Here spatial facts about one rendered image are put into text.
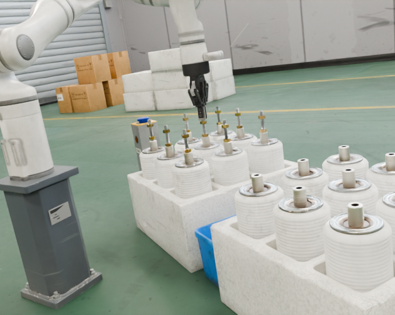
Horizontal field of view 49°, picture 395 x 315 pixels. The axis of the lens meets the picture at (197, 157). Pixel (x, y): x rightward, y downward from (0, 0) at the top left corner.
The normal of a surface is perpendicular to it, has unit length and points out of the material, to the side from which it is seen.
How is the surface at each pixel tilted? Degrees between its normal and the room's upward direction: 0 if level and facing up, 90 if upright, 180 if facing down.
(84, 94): 90
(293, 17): 90
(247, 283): 90
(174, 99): 90
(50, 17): 78
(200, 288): 0
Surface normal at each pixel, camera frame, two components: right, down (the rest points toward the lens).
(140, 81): -0.54, 0.29
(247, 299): -0.86, 0.25
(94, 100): 0.80, 0.04
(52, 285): 0.17, 0.22
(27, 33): 0.86, -0.30
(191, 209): 0.47, 0.15
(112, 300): -0.14, -0.96
